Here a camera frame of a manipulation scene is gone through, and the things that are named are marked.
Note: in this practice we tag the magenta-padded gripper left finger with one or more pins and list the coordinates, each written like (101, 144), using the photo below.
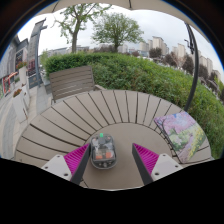
(59, 166)

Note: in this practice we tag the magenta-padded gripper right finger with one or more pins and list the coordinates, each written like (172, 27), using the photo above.
(164, 166)

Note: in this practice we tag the floral print mouse pad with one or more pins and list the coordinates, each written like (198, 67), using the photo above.
(181, 135)

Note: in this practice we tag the low white flower planter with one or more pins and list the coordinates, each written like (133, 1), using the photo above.
(20, 106)

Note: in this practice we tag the wooden slat chair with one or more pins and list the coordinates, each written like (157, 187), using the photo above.
(71, 83)

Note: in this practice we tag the green hedge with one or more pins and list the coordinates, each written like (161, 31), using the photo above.
(143, 73)

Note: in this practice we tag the tall white flower planter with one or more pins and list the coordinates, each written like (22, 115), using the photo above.
(22, 75)

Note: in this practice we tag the black curved parasol pole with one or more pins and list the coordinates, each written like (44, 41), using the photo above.
(195, 66)

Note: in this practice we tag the grey shopfront building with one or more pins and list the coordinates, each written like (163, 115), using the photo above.
(11, 60)

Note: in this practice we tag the grey sign pillar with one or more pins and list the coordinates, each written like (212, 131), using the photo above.
(32, 50)

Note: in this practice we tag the distant apartment buildings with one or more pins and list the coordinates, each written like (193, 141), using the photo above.
(156, 43)

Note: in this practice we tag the thin leaning tree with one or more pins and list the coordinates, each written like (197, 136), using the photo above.
(75, 33)

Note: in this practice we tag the round-crowned tree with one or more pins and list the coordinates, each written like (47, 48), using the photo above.
(116, 28)

